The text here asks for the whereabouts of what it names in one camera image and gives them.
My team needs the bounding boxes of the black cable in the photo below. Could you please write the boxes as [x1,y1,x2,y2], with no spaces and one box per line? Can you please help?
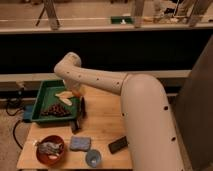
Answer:
[4,97,26,150]

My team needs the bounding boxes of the black phone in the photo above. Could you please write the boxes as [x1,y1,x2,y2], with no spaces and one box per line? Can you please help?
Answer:
[108,136,128,154]

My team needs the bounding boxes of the banana slices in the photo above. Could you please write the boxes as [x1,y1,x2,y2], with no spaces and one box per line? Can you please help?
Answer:
[55,91,73,106]

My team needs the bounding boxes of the blue sponge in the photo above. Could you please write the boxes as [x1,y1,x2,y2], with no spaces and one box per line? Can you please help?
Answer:
[70,136,91,151]

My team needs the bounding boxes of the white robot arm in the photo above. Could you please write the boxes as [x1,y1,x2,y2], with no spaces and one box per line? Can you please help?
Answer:
[54,52,184,171]

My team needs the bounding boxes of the blue box under tray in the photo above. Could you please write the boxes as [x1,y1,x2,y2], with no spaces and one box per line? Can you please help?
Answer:
[22,105,33,123]

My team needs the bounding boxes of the green box in background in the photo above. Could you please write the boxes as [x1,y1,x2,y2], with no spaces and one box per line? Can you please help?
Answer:
[111,16,133,24]

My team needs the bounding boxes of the blue cup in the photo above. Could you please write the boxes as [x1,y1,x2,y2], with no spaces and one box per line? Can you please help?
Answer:
[85,149,102,168]

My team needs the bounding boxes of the red bowl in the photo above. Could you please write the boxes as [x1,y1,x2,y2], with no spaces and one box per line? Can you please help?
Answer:
[36,135,66,166]

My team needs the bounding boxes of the crumpled grey wrapper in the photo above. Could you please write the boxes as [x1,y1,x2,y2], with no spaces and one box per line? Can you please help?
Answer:
[38,142,62,156]

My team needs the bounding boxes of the black handled tool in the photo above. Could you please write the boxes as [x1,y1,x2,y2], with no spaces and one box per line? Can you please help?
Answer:
[70,97,86,134]

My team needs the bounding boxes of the pile of dark grapes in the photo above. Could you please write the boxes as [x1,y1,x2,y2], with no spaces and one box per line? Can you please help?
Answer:
[41,103,70,117]

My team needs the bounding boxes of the green plastic tray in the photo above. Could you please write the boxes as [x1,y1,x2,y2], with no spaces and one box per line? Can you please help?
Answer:
[31,80,80,124]

